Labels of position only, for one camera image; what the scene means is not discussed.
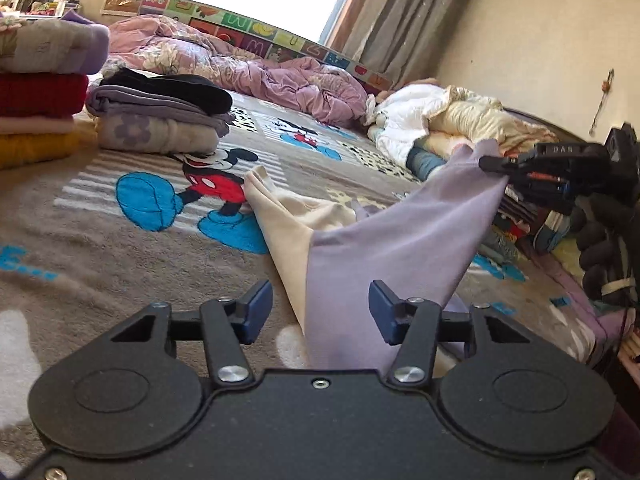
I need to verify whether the lilac and cream sweatshirt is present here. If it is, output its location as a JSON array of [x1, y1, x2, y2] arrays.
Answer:
[[244, 140, 506, 372]]

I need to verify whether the black gloved hand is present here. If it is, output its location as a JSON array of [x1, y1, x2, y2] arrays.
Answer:
[[570, 194, 639, 308]]

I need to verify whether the black white striped garment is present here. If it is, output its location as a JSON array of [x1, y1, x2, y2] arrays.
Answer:
[[492, 185, 548, 242]]

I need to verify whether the cream white duvet pile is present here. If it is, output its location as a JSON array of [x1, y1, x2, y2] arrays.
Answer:
[[362, 79, 558, 181]]

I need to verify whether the grey curtain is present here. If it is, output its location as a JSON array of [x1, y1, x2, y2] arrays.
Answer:
[[321, 0, 469, 91]]

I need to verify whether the folded grey flower garment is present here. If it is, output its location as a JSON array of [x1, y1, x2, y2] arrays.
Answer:
[[86, 84, 235, 154]]

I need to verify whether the folded black garment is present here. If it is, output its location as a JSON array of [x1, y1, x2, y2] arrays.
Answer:
[[100, 67, 232, 116]]

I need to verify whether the folded yellow sweater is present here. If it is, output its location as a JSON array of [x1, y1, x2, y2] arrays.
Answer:
[[1, 117, 98, 170]]

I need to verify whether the colourful alphabet foam mat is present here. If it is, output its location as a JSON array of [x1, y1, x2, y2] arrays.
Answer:
[[138, 0, 392, 94]]

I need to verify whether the pink crumpled quilt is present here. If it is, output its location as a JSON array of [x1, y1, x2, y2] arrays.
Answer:
[[108, 15, 368, 127]]

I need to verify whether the folded red sweater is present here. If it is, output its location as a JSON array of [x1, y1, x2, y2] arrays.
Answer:
[[0, 74, 89, 118]]

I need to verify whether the folded lilac grey sweater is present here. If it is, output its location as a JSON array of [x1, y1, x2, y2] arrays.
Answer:
[[1, 16, 110, 75]]

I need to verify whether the cluttered dark desk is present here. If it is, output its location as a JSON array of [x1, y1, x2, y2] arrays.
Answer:
[[1, 0, 90, 24]]

